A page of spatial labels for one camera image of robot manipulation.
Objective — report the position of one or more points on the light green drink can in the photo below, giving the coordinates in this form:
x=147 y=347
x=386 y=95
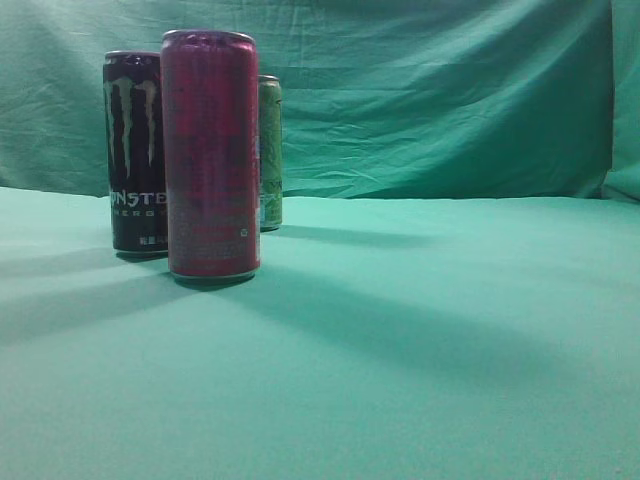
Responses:
x=270 y=150

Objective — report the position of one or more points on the pink energy drink can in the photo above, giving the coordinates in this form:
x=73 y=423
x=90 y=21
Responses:
x=210 y=110

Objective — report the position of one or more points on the green fabric cloth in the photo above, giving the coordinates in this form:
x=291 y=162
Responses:
x=454 y=292

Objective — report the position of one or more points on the black Monster energy can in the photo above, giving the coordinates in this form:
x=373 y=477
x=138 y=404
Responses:
x=135 y=148

